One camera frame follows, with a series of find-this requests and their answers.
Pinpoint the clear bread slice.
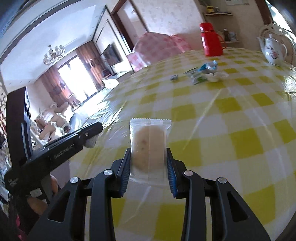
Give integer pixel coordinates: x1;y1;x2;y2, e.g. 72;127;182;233
129;118;171;186

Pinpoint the small blue white candy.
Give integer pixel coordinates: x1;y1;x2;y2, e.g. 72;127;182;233
171;75;179;81

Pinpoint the green white milk packet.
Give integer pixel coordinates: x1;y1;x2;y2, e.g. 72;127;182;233
185;68;207;85

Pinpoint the clear bag white pastry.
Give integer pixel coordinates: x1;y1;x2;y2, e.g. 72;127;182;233
205;72;229;82

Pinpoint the blue silver small packet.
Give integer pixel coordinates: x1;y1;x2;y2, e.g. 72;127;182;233
198;60;218;74

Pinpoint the person left hand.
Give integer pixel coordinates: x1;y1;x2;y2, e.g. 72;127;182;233
27;174;59;216

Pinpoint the white ornate sofa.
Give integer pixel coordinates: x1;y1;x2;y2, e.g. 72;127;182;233
35;102;74;142

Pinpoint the white tv cabinet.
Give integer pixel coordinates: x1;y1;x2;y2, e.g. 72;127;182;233
102;71;134;89

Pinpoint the chandelier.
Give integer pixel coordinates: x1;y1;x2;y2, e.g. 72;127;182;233
43;45;65;66

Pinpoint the yellow checkered tablecloth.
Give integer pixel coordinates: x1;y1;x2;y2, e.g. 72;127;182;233
53;48;295;240

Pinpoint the pink checkered food cover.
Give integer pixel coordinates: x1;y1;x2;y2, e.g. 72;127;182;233
126;32;191;72

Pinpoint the red thermos jug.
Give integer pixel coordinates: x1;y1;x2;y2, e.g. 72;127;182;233
200;22;225;57

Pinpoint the white floral teapot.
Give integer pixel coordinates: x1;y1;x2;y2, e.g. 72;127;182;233
257;34;287;66

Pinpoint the ornate white chair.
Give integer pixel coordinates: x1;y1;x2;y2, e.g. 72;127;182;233
258;24;295;66

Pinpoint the wooden corner shelf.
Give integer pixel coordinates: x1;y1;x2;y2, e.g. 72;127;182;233
202;1;239;46

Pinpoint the wall television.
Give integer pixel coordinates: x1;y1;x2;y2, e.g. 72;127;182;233
102;43;122;67

